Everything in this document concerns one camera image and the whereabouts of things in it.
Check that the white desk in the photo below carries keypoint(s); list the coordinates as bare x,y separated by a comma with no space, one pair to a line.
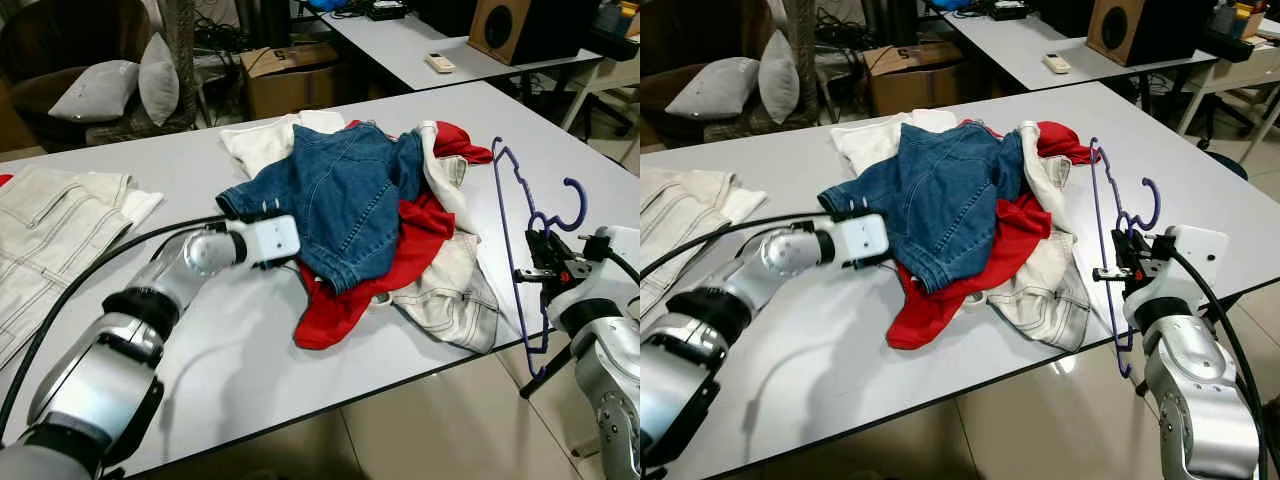
615,70
1250,70

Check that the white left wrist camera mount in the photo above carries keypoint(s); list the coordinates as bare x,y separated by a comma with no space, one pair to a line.
862,240
272,240

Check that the wooden speaker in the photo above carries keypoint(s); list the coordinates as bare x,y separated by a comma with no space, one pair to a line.
1140,40
520,35

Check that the purple plastic hanger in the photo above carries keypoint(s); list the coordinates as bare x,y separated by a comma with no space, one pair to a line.
1158,203
584,203

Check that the white remote control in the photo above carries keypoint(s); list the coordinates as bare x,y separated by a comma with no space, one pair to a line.
441,63
1057,63

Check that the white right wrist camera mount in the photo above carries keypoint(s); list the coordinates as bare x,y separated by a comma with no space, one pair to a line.
1195,255
610,265

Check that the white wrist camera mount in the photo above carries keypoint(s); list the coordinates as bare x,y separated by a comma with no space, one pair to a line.
1195,255
272,240
862,240
610,265

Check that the red cotton garment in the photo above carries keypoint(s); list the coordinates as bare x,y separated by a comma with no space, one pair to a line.
340,310
930,310

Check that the cream denim jacket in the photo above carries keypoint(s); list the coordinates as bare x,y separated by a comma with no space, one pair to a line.
690,200
1045,290
60,230
450,290

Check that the brown armchair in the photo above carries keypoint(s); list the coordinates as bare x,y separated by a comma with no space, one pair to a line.
60,30
690,30

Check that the open cardboard box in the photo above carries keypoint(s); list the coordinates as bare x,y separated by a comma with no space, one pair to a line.
290,90
915,90

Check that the black table leg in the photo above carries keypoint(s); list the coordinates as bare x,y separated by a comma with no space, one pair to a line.
545,372

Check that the dark blue stool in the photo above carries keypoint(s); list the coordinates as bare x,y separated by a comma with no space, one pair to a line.
1228,165

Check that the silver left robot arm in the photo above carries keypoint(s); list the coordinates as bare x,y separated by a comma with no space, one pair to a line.
690,390
90,380

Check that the white side table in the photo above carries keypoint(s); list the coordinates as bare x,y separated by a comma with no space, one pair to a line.
400,50
1020,50

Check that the blue denim jacket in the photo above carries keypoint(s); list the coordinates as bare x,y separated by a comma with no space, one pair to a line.
340,190
940,190

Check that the grey pillow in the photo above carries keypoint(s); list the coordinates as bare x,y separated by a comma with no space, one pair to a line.
712,88
778,80
95,90
158,80

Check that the blue plastic object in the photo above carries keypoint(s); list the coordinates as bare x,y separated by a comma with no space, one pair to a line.
325,5
945,5

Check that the white cotton garment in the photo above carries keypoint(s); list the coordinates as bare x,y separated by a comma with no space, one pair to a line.
870,145
265,145

